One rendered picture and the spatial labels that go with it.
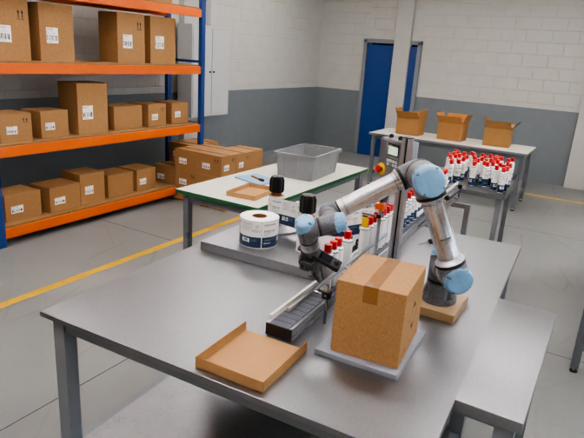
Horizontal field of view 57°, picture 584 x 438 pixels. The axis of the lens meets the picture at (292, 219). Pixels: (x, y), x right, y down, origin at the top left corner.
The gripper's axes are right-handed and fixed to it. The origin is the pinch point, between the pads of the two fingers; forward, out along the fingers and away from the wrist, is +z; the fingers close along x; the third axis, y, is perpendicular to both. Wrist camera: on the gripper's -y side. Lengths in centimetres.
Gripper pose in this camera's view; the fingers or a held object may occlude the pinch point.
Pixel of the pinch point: (322, 281)
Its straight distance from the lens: 228.7
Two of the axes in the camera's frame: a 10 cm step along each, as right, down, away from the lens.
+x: -4.5, 6.7, -5.9
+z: 1.8, 7.1, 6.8
